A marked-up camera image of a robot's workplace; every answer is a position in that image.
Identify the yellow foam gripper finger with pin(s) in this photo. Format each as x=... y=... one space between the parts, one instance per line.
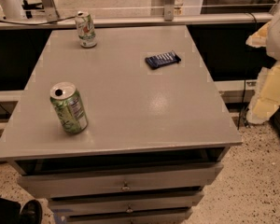
x=266 y=99

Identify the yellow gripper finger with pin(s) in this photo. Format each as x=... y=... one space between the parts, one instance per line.
x=258 y=39

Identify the white green 7up can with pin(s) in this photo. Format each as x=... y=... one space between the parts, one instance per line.
x=85 y=30

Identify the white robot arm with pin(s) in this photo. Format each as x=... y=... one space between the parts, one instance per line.
x=273 y=38

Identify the blue rxbar blueberry bar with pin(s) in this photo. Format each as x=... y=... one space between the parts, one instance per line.
x=161 y=60

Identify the green soda can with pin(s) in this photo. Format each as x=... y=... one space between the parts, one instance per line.
x=67 y=103

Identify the grey drawer cabinet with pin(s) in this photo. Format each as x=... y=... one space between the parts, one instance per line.
x=137 y=117

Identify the middle grey drawer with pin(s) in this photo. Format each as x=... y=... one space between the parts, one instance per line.
x=127 y=203

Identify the grey drawer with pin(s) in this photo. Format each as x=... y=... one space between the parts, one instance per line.
x=141 y=217
x=127 y=203
x=120 y=180

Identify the bottom grey drawer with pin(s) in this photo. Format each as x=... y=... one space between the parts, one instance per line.
x=141 y=217

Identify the top grey drawer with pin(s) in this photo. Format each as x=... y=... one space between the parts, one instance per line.
x=120 y=180

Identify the black object bottom left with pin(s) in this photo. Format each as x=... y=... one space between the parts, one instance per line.
x=12 y=213

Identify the metal bracket post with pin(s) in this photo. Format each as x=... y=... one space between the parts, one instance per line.
x=169 y=8

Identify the grey metal rail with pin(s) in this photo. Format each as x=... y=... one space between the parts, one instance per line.
x=69 y=23

